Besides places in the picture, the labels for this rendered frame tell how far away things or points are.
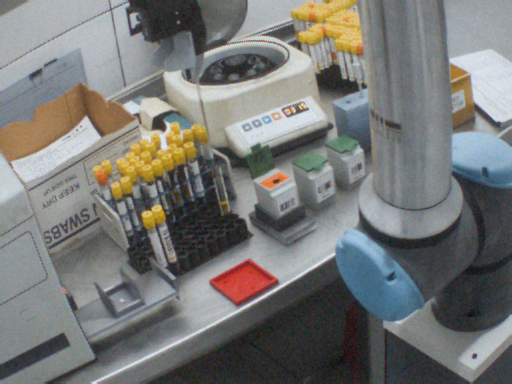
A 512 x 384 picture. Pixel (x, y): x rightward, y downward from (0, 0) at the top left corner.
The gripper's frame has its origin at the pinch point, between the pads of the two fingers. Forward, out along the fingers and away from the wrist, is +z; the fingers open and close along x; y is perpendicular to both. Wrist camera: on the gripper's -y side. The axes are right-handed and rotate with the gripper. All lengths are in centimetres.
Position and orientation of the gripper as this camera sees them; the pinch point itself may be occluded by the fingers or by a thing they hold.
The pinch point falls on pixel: (194, 70)
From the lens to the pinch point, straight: 112.0
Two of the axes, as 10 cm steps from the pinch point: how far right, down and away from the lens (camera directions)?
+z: 1.7, 8.3, 5.4
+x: 5.8, 3.5, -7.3
